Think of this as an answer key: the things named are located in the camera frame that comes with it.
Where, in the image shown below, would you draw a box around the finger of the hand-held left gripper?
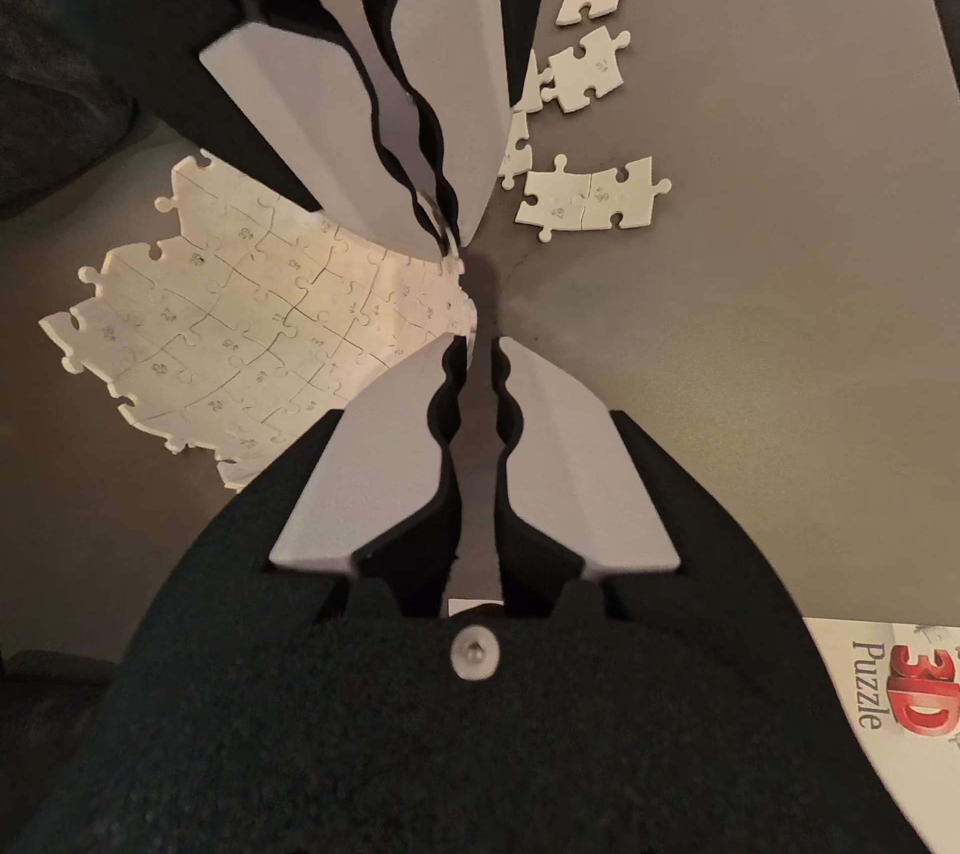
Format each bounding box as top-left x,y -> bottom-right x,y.
392,0 -> 513,249
198,21 -> 453,257

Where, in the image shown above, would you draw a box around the puzzle pieces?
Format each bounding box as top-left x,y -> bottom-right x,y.
497,0 -> 741,245

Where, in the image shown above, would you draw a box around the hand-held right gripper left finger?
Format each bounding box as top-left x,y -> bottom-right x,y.
268,335 -> 468,619

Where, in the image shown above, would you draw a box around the printed instruction leaflet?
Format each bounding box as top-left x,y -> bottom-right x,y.
446,597 -> 960,854

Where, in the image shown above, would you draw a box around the partly built white puzzle ball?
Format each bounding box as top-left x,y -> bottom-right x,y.
39,149 -> 481,493

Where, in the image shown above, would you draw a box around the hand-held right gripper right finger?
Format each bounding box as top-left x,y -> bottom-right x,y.
491,336 -> 682,619

